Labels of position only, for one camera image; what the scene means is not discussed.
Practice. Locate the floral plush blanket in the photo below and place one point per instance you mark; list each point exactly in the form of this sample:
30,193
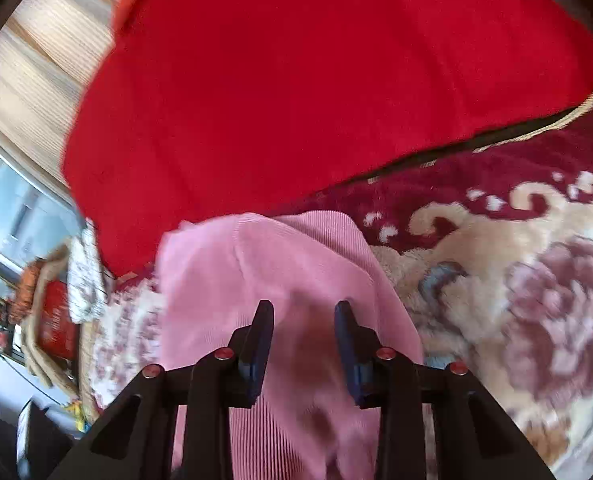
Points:
526,285

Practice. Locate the red gift box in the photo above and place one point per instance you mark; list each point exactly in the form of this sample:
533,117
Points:
56,322

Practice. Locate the black and white patterned cloth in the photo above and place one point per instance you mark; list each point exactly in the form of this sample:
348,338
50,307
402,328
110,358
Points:
84,280

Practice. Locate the pink garment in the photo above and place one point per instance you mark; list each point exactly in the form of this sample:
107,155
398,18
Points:
286,270

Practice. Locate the red blanket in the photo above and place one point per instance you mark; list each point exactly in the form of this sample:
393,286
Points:
301,85

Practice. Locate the yellow blue toy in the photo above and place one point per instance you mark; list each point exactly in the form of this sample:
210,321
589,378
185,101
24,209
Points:
79,412

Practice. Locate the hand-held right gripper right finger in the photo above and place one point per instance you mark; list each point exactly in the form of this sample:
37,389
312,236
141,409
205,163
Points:
349,355

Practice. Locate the orange black patterned cloth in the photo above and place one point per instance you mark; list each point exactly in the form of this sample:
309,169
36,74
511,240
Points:
26,290

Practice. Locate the silver floral refrigerator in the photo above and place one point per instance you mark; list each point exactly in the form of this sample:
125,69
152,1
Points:
16,210

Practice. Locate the beige quilted jacket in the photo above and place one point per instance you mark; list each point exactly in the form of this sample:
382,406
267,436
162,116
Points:
41,355

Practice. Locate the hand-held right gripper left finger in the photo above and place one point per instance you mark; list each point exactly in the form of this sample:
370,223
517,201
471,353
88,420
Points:
256,355

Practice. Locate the dotted beige curtain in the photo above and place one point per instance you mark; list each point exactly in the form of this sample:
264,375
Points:
41,60

